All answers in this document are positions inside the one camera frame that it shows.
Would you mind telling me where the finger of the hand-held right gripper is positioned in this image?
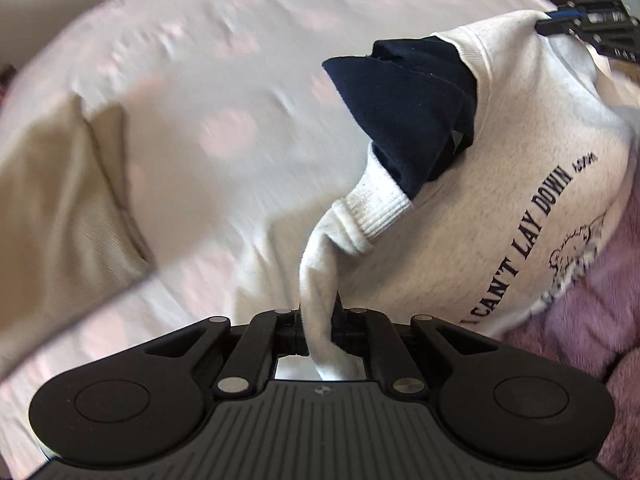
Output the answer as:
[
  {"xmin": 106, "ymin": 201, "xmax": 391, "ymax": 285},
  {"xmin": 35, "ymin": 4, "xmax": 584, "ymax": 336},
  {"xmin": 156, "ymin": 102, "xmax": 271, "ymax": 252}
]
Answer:
[{"xmin": 535, "ymin": 6, "xmax": 591, "ymax": 37}]

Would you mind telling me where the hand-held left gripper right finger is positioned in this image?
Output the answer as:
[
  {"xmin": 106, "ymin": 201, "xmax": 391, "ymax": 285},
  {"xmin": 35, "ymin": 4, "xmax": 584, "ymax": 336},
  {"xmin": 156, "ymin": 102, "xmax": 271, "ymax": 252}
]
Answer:
[{"xmin": 330, "ymin": 291, "xmax": 536, "ymax": 397}]

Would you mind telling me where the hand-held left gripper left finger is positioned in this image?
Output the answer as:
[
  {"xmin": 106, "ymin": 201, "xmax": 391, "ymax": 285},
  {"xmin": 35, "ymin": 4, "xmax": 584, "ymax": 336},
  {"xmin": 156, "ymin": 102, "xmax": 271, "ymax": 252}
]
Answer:
[{"xmin": 107, "ymin": 309, "xmax": 307, "ymax": 398}]

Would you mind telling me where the grey printed sweatshirt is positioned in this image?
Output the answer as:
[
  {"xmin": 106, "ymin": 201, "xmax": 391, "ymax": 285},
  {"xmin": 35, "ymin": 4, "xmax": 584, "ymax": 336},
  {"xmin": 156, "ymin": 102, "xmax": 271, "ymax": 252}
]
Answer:
[{"xmin": 299, "ymin": 7, "xmax": 640, "ymax": 381}]

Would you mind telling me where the purple fluffy blanket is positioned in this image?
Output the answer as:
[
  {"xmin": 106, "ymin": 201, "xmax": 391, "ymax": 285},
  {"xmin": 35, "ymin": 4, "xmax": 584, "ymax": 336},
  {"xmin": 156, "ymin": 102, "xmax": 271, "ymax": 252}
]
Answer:
[{"xmin": 500, "ymin": 170, "xmax": 640, "ymax": 480}]

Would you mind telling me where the folded beige garment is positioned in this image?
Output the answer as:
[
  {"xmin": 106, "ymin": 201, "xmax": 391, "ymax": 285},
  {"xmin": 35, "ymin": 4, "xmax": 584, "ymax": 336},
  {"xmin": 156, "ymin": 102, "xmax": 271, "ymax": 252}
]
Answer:
[{"xmin": 0, "ymin": 95, "xmax": 156, "ymax": 376}]

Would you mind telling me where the bed with pink dotted sheet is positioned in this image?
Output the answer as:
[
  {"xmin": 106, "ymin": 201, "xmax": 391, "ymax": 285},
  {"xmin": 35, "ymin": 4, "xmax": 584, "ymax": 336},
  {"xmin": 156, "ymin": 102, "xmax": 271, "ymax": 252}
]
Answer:
[{"xmin": 0, "ymin": 0, "xmax": 556, "ymax": 480}]

